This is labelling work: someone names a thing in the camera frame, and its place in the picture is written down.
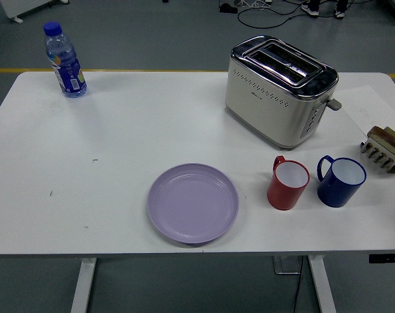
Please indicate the slice of bread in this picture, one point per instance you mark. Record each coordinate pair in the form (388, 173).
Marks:
(393, 140)

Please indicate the purple plastic plate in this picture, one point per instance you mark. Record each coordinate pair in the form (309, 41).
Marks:
(193, 203)

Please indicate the grey metal foot plate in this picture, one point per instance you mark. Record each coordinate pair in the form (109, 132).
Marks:
(285, 265)

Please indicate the cream and chrome toaster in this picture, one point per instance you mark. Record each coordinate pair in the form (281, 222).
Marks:
(265, 111)

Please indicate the red mug white inside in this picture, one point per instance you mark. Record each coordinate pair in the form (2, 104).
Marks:
(282, 195)

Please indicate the blue mug white inside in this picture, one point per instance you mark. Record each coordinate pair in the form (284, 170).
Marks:
(334, 195)

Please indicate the clear water bottle blue cap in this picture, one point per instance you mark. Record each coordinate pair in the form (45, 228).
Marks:
(66, 65)

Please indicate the silver metal toast rack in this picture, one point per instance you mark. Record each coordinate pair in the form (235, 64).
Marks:
(367, 144)

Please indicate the white sheet of paper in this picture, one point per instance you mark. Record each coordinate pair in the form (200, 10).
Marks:
(363, 107)

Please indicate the white table leg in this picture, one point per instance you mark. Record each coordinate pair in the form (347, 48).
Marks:
(321, 287)
(83, 287)

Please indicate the person's foot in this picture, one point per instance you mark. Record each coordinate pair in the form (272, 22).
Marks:
(309, 10)
(340, 13)

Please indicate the black table control panel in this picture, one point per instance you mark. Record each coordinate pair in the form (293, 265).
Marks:
(386, 258)

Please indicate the white floor heater panel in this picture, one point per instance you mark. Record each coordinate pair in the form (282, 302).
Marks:
(17, 6)

